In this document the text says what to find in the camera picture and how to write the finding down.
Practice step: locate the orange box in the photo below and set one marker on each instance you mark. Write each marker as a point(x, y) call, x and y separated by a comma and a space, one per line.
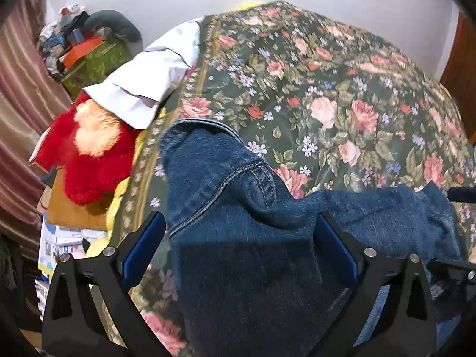
point(80, 51)

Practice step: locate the yellow pillow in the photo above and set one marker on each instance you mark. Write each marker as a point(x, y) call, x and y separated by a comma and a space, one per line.
point(248, 5)

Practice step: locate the red plush toy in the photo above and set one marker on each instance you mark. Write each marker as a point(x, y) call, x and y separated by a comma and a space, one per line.
point(93, 171)

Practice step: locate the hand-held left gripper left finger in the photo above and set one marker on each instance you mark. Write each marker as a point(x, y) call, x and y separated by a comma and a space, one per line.
point(143, 245)

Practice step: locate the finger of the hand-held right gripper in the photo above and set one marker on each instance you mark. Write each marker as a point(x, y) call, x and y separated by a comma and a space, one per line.
point(453, 269)
point(463, 195)

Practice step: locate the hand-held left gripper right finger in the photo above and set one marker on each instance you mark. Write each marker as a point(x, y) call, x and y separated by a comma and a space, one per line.
point(336, 245)

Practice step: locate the floral bed blanket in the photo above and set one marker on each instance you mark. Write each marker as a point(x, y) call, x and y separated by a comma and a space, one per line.
point(316, 81)

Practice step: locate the blue denim jeans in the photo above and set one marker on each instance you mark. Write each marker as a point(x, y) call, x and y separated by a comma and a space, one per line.
point(241, 267)

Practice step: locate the green patterned box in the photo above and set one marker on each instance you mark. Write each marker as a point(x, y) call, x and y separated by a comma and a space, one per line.
point(100, 67)

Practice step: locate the white cloth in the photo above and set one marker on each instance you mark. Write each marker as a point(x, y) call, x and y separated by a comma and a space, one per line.
point(148, 78)

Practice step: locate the pile of mixed clutter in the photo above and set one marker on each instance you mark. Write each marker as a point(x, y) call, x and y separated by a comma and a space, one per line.
point(55, 41)

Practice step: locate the striped red curtain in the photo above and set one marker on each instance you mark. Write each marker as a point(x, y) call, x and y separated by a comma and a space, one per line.
point(18, 100)

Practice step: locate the wooden door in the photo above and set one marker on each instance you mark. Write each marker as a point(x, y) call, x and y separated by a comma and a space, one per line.
point(463, 74)

